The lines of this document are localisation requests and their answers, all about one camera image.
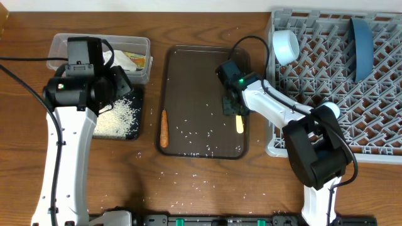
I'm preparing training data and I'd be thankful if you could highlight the yellow plastic spoon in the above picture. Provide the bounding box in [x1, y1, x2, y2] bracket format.
[236, 115, 244, 134]

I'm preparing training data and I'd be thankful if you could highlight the white paper napkin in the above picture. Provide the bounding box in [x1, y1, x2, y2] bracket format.
[102, 50, 137, 71]

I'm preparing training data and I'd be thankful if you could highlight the colourful snack wrapper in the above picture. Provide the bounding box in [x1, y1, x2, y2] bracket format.
[124, 51, 146, 71]

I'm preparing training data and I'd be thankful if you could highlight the orange carrot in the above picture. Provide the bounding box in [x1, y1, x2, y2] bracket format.
[160, 109, 169, 148]

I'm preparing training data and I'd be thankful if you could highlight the light blue rice bowl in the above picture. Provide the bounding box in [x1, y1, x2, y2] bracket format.
[273, 30, 300, 65]

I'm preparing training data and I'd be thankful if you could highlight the light blue cup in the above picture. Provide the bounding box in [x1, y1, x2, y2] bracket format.
[323, 102, 340, 119]

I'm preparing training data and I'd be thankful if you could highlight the dark blue bowl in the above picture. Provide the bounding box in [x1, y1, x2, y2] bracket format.
[349, 18, 374, 82]

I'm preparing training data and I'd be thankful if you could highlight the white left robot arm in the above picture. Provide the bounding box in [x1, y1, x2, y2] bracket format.
[31, 65, 133, 225]

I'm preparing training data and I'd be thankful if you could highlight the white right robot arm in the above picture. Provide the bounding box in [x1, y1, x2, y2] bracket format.
[217, 72, 357, 225]

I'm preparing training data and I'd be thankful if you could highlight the black waste tray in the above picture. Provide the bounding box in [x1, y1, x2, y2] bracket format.
[90, 83, 145, 141]

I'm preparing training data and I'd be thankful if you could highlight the clear plastic waste bin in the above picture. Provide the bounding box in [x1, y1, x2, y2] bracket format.
[48, 33, 153, 84]

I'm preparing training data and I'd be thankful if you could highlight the grey dishwasher rack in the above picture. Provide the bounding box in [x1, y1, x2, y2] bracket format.
[266, 9, 401, 164]

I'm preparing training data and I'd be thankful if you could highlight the white rice pile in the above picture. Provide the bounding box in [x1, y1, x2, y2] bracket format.
[92, 97, 141, 139]

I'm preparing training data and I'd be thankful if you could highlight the dark brown serving tray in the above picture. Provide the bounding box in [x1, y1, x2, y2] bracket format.
[156, 45, 249, 160]

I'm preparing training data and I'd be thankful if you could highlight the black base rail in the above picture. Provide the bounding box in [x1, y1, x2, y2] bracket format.
[87, 207, 378, 226]

